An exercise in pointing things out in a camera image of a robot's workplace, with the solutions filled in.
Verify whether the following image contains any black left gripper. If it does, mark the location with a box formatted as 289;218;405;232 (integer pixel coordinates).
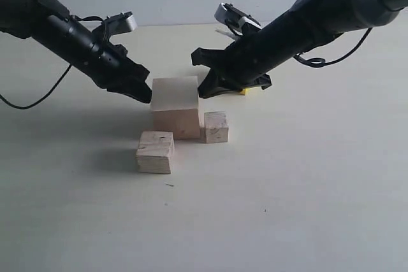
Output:
71;42;152;104

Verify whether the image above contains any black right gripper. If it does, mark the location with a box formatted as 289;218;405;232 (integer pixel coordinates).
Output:
191;34;272;99

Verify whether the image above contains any yellow cube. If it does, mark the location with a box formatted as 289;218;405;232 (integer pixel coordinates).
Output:
239;89;249;96

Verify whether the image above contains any large wooden cube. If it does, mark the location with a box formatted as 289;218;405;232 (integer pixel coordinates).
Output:
150;76;200;140

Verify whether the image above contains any small wooden cube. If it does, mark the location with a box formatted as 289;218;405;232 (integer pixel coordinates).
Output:
200;111;230;144

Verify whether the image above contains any medium wooden cube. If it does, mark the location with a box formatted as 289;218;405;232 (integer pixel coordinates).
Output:
136;131;175;175

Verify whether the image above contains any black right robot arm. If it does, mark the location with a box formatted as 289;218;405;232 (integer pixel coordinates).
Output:
191;0;407;98

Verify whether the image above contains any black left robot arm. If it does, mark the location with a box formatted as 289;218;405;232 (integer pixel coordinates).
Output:
1;0;152;104

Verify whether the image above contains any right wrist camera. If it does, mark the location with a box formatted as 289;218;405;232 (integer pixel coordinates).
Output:
214;3;262;36

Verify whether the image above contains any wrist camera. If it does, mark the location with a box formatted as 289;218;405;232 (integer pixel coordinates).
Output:
214;3;262;36
104;11;138;36

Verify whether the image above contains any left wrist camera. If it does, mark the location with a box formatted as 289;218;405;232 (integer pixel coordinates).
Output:
104;11;138;36

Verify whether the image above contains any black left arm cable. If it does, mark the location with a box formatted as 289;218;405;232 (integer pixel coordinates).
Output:
0;13;106;110

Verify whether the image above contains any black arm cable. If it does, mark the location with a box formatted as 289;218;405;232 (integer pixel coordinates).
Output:
293;26;374;69
0;13;106;110

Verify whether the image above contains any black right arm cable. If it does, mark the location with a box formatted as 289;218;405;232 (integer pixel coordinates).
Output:
293;26;374;69

